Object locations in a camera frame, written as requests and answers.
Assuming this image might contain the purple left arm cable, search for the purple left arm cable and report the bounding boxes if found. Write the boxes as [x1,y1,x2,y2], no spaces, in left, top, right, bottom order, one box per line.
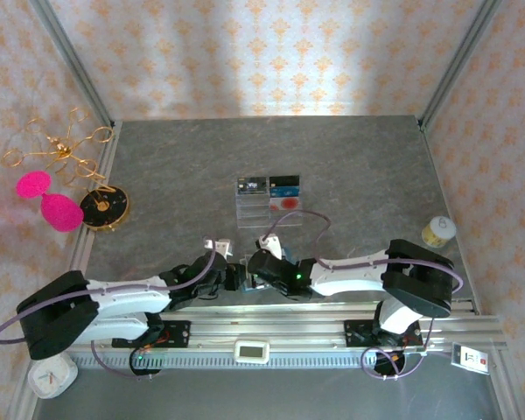
[0,239,215,382]

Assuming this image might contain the black VIP card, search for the black VIP card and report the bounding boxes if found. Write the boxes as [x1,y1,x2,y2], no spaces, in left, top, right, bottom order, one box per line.
[237,176,268,196]

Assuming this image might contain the gold wire jewelry stand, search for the gold wire jewelry stand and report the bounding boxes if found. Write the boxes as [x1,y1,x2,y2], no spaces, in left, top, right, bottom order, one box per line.
[0,107,131,233]

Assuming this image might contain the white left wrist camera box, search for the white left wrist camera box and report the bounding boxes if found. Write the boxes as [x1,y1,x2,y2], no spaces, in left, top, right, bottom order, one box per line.
[202,237,235,259]

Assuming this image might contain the aluminium frame post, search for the aluminium frame post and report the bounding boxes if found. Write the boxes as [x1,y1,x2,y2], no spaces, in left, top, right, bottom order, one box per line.
[29,0,115,128]
[418,0,503,131]

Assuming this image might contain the pink fuzzy double pompom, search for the pink fuzzy double pompom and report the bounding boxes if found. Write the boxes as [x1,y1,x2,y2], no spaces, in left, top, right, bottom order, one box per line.
[16,171,85,233]

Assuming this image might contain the yellow white can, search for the yellow white can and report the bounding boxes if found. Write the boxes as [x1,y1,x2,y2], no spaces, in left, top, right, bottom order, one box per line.
[421,214,458,249]

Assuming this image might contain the white card with red circles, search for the white card with red circles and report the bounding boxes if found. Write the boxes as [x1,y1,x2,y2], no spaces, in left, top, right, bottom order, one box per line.
[269,195,305,211]

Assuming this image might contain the grey slotted cable duct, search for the grey slotted cable duct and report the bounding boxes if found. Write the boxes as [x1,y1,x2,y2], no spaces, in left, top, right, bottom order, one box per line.
[69,352,380,371]

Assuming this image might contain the aluminium side rail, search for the aluminium side rail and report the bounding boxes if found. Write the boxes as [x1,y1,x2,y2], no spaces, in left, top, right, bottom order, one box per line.
[67,122,123,281]

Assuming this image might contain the white alarm clock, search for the white alarm clock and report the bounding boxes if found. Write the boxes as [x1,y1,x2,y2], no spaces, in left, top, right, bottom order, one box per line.
[28,352,79,400]

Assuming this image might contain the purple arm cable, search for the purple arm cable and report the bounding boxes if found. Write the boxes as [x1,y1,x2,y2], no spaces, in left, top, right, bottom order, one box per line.
[260,209,465,381]
[0,239,215,382]

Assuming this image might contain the black round cable socket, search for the black round cable socket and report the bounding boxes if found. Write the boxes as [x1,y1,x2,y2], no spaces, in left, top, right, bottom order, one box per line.
[129,347,163,378]
[373,351,407,380]

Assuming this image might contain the blue leather card holder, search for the blue leather card holder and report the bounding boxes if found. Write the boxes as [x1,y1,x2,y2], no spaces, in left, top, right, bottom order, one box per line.
[240,247,297,294]

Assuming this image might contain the plain black card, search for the plain black card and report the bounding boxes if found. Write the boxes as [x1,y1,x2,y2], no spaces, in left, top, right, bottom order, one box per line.
[269,174,300,189]

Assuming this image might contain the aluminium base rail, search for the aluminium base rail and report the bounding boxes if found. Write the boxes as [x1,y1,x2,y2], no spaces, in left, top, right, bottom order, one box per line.
[28,301,508,352]

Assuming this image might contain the white digital timer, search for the white digital timer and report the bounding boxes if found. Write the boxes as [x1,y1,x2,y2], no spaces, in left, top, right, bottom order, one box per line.
[234,339,271,365]

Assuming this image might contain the clear acrylic card stand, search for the clear acrylic card stand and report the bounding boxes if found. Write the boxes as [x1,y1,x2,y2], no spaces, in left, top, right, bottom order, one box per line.
[235,173,305,229]

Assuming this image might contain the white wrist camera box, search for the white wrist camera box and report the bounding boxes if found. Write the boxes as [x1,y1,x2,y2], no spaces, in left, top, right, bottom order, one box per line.
[202,237,235,259]
[253,234,286,260]

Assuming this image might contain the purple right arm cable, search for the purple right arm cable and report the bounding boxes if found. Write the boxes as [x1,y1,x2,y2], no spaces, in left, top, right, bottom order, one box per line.
[260,209,465,381]

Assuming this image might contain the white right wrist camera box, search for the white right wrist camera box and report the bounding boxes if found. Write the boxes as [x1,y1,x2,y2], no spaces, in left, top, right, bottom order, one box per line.
[253,234,286,260]

